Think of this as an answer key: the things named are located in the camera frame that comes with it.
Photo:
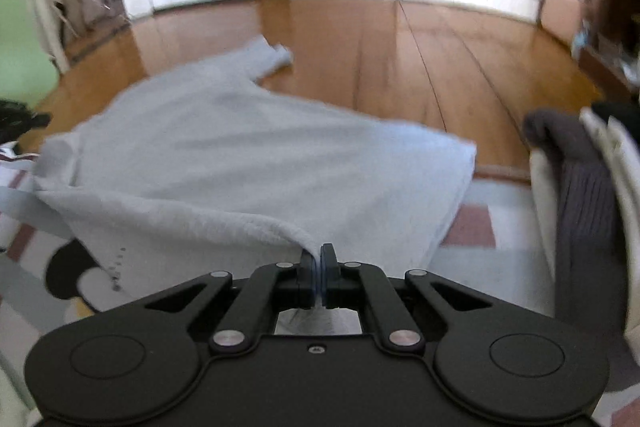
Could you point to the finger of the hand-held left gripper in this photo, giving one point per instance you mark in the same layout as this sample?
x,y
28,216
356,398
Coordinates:
x,y
20,119

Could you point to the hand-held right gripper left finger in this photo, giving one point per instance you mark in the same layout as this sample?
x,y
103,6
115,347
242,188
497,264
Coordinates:
x,y
306,282

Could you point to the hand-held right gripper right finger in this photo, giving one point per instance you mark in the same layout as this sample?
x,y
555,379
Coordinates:
x,y
330,282

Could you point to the light grey shirt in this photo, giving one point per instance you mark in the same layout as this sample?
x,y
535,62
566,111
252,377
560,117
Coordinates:
x,y
225,157

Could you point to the pale green panel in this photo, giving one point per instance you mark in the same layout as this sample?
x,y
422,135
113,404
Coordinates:
x,y
25,42

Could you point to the checkered rug with brown border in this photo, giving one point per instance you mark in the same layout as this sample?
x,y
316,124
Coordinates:
x,y
500,267

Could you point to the small blue bottle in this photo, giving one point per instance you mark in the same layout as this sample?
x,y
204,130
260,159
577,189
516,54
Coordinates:
x,y
581,39

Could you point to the pink bag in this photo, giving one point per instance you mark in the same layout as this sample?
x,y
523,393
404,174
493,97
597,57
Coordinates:
x,y
562,14

